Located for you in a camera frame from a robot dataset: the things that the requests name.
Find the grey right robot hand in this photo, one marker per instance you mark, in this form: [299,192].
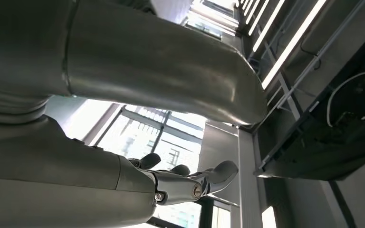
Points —
[44,188]

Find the ceiling strip light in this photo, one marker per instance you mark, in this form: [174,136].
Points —
[292,44]
[269,25]
[259,15]

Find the black overhead unit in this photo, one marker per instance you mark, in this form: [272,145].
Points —
[343,148]

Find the dark window frame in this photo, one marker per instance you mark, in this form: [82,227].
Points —
[163,129]

